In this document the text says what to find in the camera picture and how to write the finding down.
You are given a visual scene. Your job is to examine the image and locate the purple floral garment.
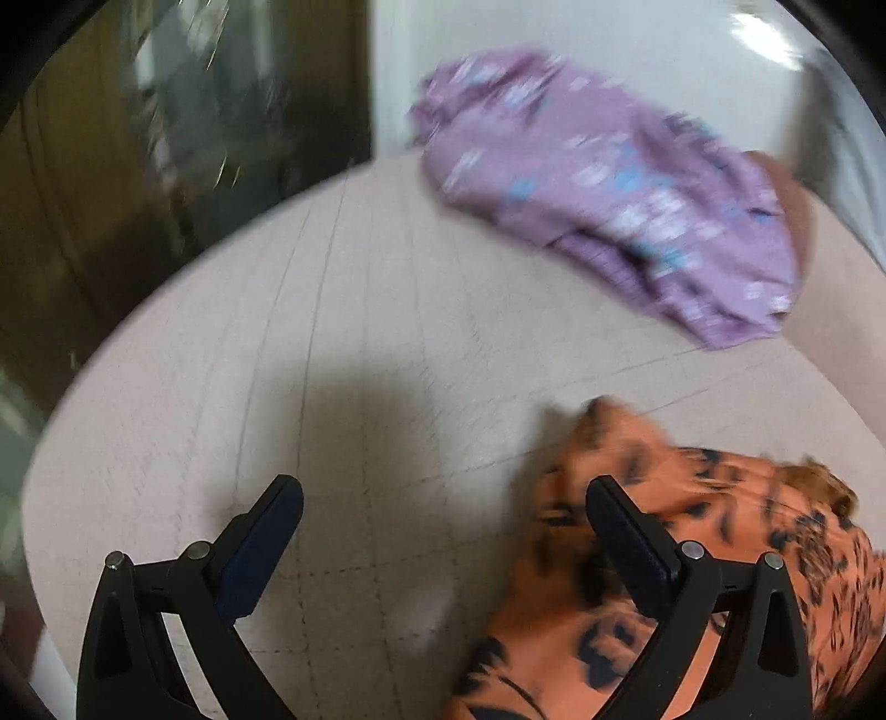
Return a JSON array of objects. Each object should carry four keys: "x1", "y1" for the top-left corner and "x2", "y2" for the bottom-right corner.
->
[{"x1": 408, "y1": 47, "x2": 804, "y2": 351}]

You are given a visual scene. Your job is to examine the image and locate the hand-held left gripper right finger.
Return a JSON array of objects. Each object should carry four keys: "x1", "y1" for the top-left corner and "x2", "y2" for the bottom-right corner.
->
[{"x1": 585, "y1": 474, "x2": 814, "y2": 720}]

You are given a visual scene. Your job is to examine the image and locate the grey pillow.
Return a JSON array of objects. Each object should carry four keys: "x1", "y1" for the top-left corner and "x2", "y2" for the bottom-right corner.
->
[{"x1": 792, "y1": 42, "x2": 886, "y2": 271}]

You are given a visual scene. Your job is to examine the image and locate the wooden door with glass pane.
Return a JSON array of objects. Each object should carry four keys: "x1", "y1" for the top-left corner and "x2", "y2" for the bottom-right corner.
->
[{"x1": 0, "y1": 0, "x2": 375, "y2": 395}]

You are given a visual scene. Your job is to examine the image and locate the orange black floral blouse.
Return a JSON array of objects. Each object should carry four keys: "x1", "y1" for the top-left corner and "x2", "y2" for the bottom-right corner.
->
[{"x1": 443, "y1": 396, "x2": 886, "y2": 720}]

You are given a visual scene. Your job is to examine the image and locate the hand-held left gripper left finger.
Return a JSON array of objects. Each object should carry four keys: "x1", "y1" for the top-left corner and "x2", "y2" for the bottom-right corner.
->
[{"x1": 76, "y1": 474, "x2": 306, "y2": 720}]

